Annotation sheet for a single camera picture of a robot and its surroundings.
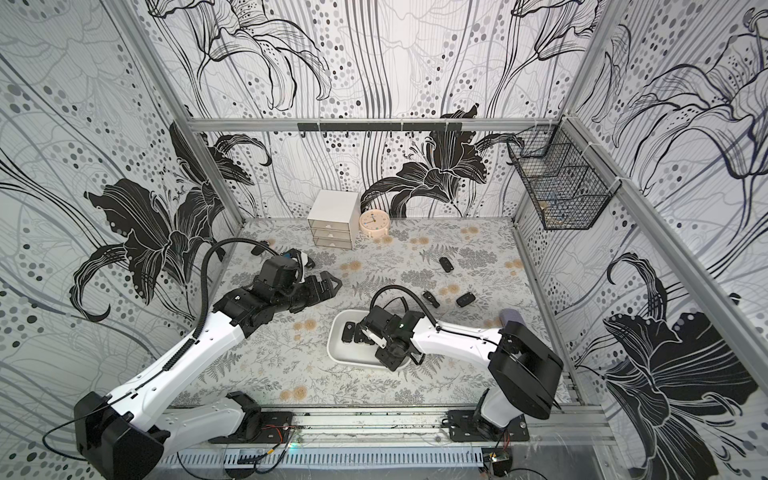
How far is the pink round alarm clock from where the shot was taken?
1.14 metres

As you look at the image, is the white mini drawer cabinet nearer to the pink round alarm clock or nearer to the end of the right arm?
the pink round alarm clock

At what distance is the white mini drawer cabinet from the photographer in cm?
104

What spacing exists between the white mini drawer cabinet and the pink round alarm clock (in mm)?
26
